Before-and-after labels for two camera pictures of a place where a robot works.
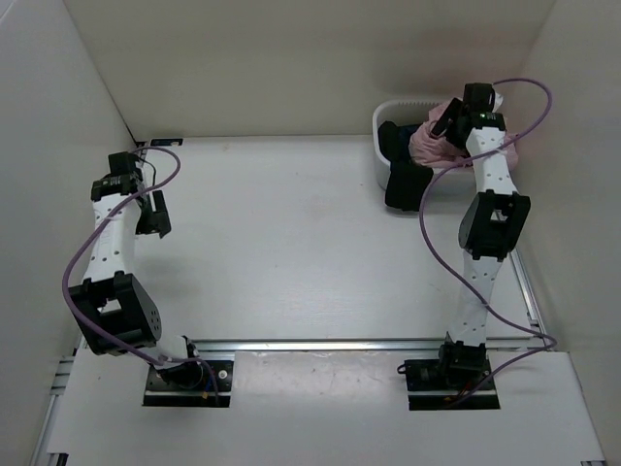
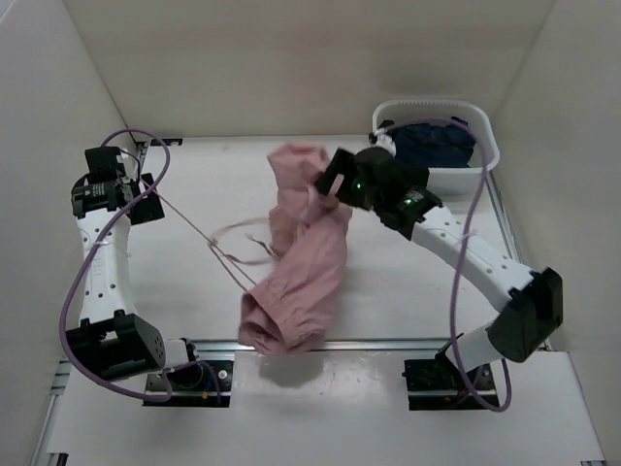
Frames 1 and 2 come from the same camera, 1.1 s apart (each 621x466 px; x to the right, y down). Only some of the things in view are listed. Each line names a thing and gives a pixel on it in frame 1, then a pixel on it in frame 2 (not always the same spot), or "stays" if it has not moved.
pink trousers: (428, 149) -> (290, 313)
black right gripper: (442, 120) -> (342, 165)
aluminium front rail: (215, 347) stays
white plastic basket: (411, 112) stays
